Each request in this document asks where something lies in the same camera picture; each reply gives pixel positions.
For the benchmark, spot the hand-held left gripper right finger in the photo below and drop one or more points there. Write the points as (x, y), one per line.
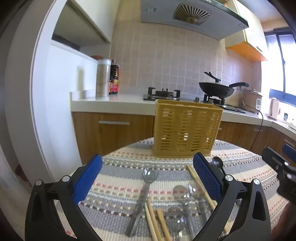
(207, 178)

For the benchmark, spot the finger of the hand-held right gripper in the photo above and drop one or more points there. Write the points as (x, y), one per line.
(271, 158)
(289, 150)

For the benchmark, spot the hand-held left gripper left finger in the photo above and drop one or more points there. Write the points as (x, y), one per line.
(89, 178)

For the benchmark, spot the yellow plastic utensil basket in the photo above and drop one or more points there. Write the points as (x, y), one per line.
(185, 129)

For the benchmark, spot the person's right forearm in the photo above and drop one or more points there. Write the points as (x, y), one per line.
(286, 222)

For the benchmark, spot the striped woven tablecloth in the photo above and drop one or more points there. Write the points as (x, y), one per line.
(120, 199)

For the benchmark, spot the white electric kettle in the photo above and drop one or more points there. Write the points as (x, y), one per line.
(274, 109)

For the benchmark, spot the wooden kitchen base cabinet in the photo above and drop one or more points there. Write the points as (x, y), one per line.
(111, 136)

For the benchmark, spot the beige rice cooker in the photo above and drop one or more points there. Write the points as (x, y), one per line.
(252, 98)

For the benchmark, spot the white kitchen countertop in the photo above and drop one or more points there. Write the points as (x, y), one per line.
(120, 102)

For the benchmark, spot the black wok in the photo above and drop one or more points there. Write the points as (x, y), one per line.
(215, 90)

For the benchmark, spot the dark framed window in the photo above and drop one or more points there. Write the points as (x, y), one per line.
(281, 62)

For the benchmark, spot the white tall cabinet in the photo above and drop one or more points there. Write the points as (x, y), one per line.
(60, 92)

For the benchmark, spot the black gas stove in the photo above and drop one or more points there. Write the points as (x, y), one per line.
(164, 95)

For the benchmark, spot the steel thermos flask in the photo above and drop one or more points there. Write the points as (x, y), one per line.
(103, 78)

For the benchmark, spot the dark bottle red label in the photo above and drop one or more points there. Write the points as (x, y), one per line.
(115, 81)

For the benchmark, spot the reddish brown container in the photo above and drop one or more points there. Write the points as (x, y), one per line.
(96, 57)

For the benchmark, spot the grey range hood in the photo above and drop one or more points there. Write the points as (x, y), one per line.
(208, 20)

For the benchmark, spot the yellow orange wall cabinet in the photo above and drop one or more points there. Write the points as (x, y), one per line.
(251, 39)

